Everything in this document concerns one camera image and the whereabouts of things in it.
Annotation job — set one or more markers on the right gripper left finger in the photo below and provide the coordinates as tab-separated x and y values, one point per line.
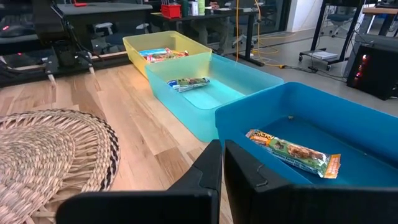
186	205

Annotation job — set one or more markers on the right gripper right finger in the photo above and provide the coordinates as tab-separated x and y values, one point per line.
280	205

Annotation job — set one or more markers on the orange green chewy granola bar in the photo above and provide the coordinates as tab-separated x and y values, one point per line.
292	152

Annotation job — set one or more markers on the purple blue oatmeal raisin bar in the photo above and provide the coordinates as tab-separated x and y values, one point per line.
188	84

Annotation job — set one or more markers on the red green wrapper granola bar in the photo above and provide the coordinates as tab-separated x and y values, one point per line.
169	57

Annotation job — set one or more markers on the blue wrapper granola bar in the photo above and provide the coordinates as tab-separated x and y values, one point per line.
152	52

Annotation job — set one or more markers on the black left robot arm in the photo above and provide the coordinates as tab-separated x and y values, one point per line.
49	25

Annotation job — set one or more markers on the teal plastic bin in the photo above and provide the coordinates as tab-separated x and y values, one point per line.
199	118

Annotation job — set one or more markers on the blue plastic bin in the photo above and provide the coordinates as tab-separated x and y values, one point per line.
311	102

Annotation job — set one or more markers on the round woven straw mat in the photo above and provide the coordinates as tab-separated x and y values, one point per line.
46	155

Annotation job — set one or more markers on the yellow plastic bin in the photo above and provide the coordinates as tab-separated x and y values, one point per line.
186	45

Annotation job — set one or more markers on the black computer tower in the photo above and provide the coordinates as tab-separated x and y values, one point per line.
379	74

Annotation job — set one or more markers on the black rolling stand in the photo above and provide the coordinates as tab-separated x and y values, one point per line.
317	28

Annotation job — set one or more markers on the red box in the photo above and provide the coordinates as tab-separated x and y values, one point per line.
170	11

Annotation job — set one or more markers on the black desk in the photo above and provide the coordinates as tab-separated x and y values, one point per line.
217	13

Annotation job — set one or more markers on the white container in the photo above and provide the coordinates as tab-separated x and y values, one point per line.
193	7

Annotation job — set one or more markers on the green bottle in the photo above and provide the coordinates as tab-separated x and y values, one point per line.
201	7

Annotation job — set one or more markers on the grey side table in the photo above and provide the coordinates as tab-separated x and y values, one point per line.
109	9

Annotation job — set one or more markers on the black computer mouse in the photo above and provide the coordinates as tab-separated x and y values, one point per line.
12	31

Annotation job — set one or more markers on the black aluminium rig frame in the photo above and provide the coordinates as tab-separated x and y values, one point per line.
31	73

